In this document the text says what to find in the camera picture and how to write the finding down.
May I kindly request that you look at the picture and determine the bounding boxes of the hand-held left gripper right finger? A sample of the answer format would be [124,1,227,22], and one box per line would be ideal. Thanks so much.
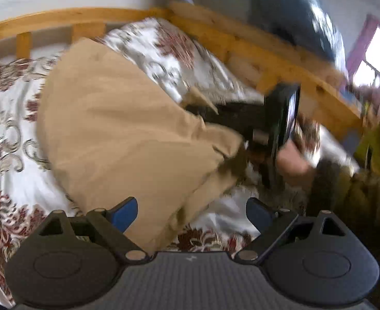
[234,197,350,264]

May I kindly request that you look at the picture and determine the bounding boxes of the window with purple frame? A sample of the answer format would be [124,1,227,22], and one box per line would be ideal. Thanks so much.
[347,14,380,89]

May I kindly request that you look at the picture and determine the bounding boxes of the wooden bed frame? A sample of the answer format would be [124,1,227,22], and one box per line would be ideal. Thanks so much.
[0,2,365,139]

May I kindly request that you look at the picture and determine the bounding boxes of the yellow-green cloth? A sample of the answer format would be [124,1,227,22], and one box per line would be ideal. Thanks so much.
[353,124,380,176]

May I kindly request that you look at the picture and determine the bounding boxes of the beige garment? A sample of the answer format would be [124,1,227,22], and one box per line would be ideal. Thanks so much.
[35,37,252,254]

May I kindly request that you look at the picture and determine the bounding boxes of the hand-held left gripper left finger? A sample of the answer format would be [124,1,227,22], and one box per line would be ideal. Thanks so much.
[32,197,150,264]

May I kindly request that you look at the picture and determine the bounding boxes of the person's right forearm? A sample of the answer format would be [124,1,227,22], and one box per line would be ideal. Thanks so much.
[295,116,360,175]

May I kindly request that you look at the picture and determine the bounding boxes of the blue bag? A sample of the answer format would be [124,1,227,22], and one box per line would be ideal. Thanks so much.
[187,0,347,73]

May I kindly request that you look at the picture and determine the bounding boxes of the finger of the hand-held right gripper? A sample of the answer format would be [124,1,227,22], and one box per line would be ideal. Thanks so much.
[242,134,270,161]
[182,99,267,129]

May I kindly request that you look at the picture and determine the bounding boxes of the person's right hand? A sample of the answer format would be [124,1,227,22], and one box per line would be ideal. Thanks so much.
[277,140,315,186]

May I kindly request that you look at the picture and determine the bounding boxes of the dark olive cloth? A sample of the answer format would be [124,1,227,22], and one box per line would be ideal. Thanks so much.
[311,160,380,301]

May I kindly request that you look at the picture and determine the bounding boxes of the floral bedsheet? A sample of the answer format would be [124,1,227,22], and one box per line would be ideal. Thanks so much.
[0,18,307,307]

